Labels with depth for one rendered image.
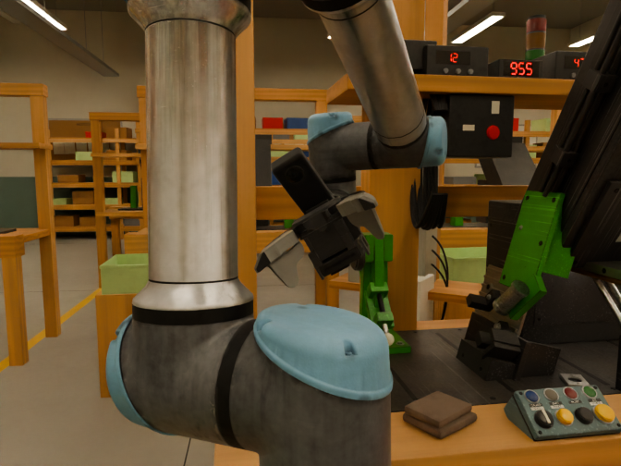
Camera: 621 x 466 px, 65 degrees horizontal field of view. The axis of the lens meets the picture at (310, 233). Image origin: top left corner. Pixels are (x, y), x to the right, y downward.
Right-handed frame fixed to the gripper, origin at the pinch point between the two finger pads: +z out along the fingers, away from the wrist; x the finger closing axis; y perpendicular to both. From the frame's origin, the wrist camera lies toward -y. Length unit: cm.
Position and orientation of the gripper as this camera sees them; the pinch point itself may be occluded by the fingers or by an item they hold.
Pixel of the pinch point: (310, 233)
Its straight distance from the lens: 53.0
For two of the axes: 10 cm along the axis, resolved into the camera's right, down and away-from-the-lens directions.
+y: 5.1, 8.5, 1.2
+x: -8.6, 4.8, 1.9
